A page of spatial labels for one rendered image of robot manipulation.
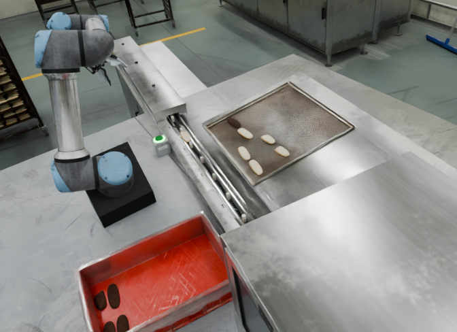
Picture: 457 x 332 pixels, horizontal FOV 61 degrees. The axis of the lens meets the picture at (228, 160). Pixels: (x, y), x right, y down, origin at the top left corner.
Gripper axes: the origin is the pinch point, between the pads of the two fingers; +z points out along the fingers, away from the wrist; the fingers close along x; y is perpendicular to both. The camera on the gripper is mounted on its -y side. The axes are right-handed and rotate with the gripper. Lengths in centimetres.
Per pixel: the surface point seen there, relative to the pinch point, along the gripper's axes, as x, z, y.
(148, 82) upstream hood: -26, 14, -46
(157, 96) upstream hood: -17.0, 21.3, -29.1
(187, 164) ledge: 5, 46, 20
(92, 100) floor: -199, -8, -179
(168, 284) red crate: 11, 56, 78
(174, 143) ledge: -4.2, 39.1, 5.6
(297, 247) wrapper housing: 76, 47, 95
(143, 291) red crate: 5, 52, 82
